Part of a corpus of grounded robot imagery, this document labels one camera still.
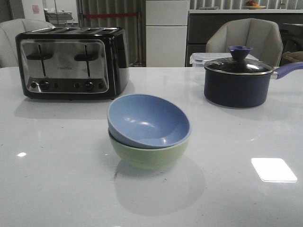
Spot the clear plastic food container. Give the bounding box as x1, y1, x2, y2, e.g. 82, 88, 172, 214
189, 52, 258, 68

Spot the grey chair left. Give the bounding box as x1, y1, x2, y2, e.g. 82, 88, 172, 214
0, 18, 53, 68

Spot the black and steel toaster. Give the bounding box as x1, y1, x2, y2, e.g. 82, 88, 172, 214
16, 27, 129, 100

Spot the grey chair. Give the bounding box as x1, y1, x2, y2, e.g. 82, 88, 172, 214
0, 18, 53, 68
206, 18, 283, 67

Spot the brown cushion at right edge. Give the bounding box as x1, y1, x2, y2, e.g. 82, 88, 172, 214
282, 51, 303, 64

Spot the fruit plate on counter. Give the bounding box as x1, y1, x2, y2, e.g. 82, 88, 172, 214
244, 0, 266, 9

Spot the blue bowl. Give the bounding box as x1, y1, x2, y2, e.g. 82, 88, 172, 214
107, 94, 191, 149

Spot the dark kitchen counter cabinet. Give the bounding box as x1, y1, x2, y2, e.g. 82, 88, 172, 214
185, 9, 303, 66

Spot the green bowl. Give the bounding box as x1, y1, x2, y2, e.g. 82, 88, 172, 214
108, 132, 189, 169

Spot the dark blue saucepan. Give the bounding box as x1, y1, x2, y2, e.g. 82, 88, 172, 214
204, 62, 303, 108

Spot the glass pot lid blue knob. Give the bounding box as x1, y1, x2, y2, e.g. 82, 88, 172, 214
204, 45, 273, 76

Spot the grey chair right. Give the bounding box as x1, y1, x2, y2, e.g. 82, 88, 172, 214
206, 18, 283, 67

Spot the white refrigerator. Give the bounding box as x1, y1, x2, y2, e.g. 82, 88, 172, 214
146, 0, 190, 67

